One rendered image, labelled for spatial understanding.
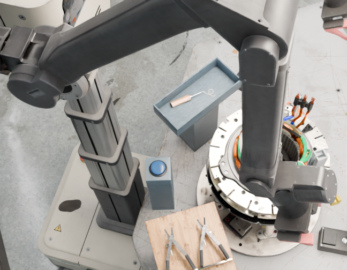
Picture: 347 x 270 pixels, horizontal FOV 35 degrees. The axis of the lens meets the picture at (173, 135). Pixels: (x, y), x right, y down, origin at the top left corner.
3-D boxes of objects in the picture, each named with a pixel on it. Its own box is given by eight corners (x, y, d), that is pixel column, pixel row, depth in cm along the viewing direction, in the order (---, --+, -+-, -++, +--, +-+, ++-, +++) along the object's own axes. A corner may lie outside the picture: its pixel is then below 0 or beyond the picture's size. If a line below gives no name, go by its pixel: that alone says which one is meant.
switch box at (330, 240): (349, 256, 167) (354, 251, 162) (316, 249, 168) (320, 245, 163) (351, 236, 170) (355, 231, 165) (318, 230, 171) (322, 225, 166)
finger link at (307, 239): (331, 222, 109) (314, 202, 103) (324, 257, 106) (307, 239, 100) (299, 220, 113) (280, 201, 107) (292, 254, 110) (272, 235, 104)
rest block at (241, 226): (238, 214, 171) (239, 212, 169) (251, 226, 169) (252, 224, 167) (229, 224, 169) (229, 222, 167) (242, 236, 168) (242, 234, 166)
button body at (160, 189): (174, 188, 179) (170, 156, 156) (174, 209, 176) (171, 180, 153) (152, 189, 179) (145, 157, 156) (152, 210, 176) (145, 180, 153)
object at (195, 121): (214, 103, 192) (217, 56, 167) (235, 124, 188) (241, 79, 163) (159, 146, 186) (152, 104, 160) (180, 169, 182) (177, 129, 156)
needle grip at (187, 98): (188, 96, 166) (170, 104, 165) (188, 93, 164) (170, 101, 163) (190, 100, 165) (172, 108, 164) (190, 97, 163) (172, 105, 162)
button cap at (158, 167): (165, 161, 155) (165, 160, 155) (165, 174, 154) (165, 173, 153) (151, 162, 156) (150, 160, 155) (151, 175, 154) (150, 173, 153)
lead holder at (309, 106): (312, 110, 143) (314, 104, 140) (297, 114, 143) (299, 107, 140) (307, 98, 145) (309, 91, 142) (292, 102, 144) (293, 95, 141)
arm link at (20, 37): (4, 22, 82) (-11, 51, 80) (68, 36, 81) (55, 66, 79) (22, 58, 91) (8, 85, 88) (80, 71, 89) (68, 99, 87)
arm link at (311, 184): (252, 136, 95) (240, 182, 92) (316, 134, 89) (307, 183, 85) (280, 169, 104) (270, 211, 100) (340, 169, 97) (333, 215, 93)
